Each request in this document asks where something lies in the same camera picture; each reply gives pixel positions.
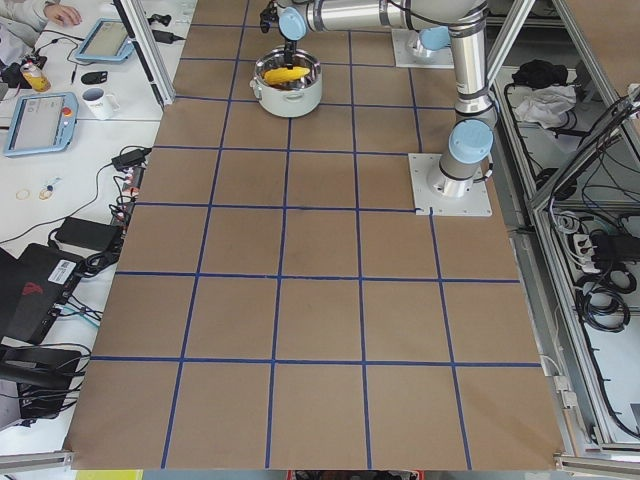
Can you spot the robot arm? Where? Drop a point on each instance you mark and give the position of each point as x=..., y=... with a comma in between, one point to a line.
x=458, y=25

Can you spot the near blue teach pendant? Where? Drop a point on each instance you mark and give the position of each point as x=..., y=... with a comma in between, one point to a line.
x=42, y=123

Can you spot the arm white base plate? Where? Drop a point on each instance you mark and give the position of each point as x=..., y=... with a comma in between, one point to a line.
x=420, y=50
x=436, y=194

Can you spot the black power adapter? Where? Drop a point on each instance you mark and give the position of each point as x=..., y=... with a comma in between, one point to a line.
x=129, y=159

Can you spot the blue teach pendant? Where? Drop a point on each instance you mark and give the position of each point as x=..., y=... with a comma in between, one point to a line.
x=107, y=42
x=42, y=123

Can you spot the black laptop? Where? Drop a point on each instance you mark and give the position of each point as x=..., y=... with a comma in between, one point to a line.
x=33, y=287

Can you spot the far blue teach pendant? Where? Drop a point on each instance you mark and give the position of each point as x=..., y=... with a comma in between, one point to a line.
x=107, y=42

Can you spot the pale green electric pot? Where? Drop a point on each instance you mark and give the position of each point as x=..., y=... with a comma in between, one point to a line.
x=290, y=100

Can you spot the orange drink can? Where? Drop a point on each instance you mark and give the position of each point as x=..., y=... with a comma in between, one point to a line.
x=35, y=77

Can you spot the yellow corn cob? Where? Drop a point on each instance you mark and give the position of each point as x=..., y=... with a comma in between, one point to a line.
x=283, y=75

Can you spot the aluminium frame post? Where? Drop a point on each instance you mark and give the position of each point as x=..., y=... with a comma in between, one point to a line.
x=131, y=13

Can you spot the white mug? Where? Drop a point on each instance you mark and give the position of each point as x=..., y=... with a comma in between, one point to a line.
x=103, y=105

